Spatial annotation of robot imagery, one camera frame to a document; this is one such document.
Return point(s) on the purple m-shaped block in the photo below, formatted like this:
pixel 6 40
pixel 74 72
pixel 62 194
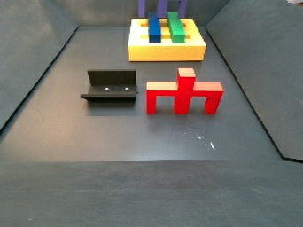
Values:
pixel 162 8

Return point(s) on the black angle fixture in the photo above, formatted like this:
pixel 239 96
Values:
pixel 111 85

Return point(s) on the yellow slotted board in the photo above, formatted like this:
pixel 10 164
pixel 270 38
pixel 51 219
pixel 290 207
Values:
pixel 165 51

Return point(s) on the red m-shaped block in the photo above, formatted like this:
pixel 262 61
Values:
pixel 185 89

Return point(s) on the green bar block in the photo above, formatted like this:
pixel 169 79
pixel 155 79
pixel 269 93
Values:
pixel 175 25

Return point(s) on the blue bar block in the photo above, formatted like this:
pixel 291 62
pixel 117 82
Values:
pixel 154 28

